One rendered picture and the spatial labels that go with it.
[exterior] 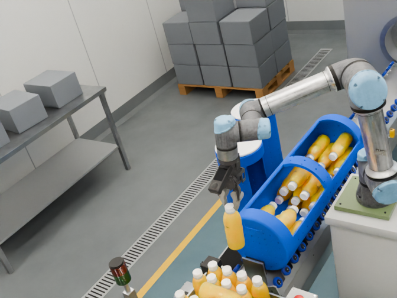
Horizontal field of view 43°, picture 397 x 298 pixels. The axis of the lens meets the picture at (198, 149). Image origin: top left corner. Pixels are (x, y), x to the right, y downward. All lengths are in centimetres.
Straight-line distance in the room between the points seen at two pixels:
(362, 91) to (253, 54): 388
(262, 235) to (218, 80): 398
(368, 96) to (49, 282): 308
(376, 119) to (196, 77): 446
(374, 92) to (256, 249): 86
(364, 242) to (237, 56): 376
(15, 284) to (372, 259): 293
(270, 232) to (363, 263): 44
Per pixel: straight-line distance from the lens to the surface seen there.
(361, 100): 171
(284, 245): 208
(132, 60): 629
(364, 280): 235
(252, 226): 210
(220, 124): 171
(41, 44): 542
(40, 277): 428
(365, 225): 210
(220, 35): 566
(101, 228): 446
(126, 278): 206
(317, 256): 241
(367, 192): 213
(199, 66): 601
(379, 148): 185
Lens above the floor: 253
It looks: 30 degrees down
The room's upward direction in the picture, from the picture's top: 15 degrees counter-clockwise
